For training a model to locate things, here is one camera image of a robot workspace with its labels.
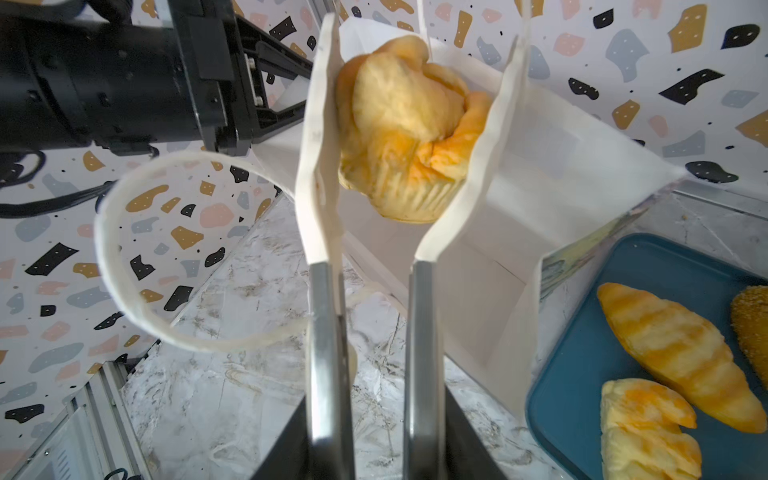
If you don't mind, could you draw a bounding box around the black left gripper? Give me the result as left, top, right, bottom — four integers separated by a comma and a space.
168, 1, 312, 156

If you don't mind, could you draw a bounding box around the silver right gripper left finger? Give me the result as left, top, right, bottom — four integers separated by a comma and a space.
295, 13, 355, 479

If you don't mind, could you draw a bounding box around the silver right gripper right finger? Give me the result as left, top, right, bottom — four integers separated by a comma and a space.
403, 1, 531, 479

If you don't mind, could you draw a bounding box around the pale muffin bread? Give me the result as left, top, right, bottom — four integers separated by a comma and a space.
335, 35, 492, 224

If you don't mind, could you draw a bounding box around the braided yellow pastry bread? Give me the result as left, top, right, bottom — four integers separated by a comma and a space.
600, 378, 702, 479

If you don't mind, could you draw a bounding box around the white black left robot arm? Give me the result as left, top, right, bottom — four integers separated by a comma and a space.
1, 1, 312, 156

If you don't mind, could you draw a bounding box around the striped croissant bread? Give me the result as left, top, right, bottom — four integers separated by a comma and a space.
597, 283, 767, 434

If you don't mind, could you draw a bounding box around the large oval seeded bread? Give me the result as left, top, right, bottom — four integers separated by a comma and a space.
730, 285, 768, 389

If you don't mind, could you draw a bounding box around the teal rectangular tray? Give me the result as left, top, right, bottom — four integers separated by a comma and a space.
526, 233, 767, 479

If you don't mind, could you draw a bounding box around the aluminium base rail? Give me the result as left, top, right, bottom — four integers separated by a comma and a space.
8, 361, 152, 479

